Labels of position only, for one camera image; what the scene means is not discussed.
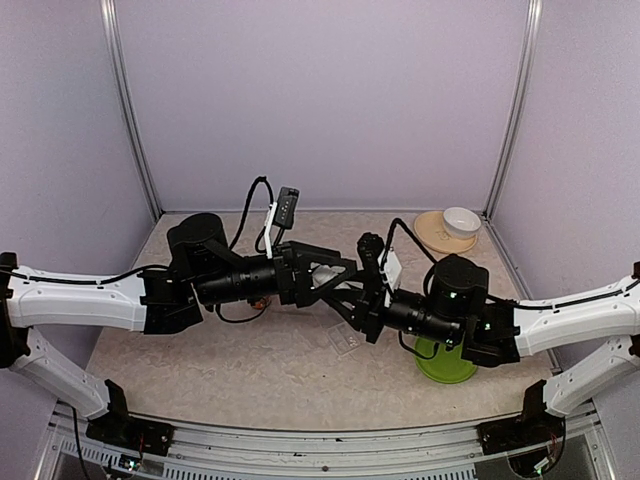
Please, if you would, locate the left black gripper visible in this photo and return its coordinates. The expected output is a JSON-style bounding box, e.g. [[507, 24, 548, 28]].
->
[[195, 240, 358, 308]]

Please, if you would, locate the clear plastic pill organizer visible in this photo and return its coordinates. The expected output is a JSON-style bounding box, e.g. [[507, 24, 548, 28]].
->
[[327, 323, 361, 356]]

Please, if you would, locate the small white pill bottle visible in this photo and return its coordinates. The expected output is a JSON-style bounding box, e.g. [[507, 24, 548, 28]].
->
[[311, 265, 345, 288]]

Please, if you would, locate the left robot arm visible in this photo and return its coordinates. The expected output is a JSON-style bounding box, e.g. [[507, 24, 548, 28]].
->
[[1, 213, 357, 445]]

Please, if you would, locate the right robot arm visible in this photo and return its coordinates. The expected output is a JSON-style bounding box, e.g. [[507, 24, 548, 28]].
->
[[312, 255, 639, 444]]

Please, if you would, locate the round wooden plate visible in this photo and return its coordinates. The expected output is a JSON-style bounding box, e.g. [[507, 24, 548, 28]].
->
[[413, 211, 477, 254]]

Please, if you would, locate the green plate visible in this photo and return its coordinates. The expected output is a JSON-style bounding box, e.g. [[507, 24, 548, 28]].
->
[[413, 337, 478, 384]]

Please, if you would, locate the white bowl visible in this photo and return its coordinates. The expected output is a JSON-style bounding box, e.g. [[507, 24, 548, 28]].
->
[[442, 207, 482, 240]]

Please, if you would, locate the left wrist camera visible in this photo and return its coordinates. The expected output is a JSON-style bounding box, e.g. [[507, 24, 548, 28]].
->
[[263, 187, 299, 258]]

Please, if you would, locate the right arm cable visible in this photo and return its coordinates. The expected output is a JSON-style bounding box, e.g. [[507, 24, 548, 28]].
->
[[384, 216, 640, 361]]

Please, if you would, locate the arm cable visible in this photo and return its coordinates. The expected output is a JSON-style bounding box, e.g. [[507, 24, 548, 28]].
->
[[0, 174, 276, 323], [384, 216, 640, 361]]

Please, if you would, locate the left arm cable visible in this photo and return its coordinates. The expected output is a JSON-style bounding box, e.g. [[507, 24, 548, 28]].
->
[[0, 174, 276, 323]]

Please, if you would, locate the front aluminium rail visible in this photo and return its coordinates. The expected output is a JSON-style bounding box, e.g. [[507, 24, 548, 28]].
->
[[32, 403, 619, 479]]

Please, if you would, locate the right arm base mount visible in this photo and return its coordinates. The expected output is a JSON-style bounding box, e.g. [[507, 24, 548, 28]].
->
[[476, 380, 566, 455]]

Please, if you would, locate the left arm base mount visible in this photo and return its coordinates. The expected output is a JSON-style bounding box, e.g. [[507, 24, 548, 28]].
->
[[86, 380, 175, 457]]

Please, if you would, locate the right aluminium frame post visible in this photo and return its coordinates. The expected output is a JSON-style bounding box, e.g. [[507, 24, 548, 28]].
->
[[483, 0, 543, 222]]

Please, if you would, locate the aluminium frame post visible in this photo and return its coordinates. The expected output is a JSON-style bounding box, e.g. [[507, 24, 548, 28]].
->
[[483, 0, 543, 222], [99, 0, 163, 222]]

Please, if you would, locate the left aluminium frame post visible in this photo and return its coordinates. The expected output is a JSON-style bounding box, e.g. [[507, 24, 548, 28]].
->
[[99, 0, 163, 222]]

